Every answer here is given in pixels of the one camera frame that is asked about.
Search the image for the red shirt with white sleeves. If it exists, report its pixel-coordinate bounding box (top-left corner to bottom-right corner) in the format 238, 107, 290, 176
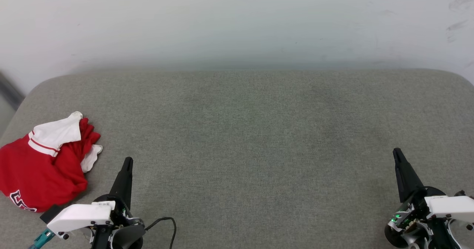
0, 111, 103, 213

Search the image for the grey fabric sofa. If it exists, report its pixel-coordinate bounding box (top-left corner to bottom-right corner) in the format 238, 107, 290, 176
0, 68, 474, 249

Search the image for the teal left cable connector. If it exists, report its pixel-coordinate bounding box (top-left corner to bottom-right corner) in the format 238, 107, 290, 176
29, 229, 56, 249

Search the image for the thin black cable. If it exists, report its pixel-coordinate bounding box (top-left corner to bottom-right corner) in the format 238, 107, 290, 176
144, 217, 177, 249

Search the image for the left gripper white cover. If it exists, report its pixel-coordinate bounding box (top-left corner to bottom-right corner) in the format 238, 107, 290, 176
46, 157, 146, 249

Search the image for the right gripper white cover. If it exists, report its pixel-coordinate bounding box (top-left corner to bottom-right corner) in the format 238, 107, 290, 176
384, 148, 474, 249

